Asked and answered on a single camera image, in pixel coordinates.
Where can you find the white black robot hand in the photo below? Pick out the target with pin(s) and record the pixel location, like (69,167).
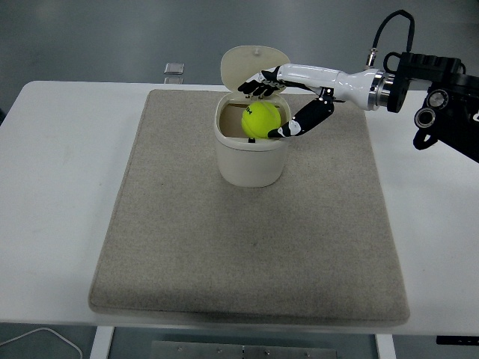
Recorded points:
(329,78)

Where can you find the yellow-green tennis ball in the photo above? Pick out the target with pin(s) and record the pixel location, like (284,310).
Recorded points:
(258,119)

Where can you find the cream plastic bin with lid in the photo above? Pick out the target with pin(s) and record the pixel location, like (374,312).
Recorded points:
(250,164)

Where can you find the silver floor socket plate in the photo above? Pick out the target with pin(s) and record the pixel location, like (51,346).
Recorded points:
(173,80)
(174,68)

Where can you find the beige grey felt mat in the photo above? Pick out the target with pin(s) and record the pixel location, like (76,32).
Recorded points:
(224,239)

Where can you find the white table leg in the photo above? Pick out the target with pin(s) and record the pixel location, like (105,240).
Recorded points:
(385,348)
(101,344)

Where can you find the grey metal plate with screws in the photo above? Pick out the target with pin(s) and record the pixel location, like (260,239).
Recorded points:
(243,351)

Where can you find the black table control panel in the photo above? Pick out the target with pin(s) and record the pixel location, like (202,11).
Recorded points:
(456,340)

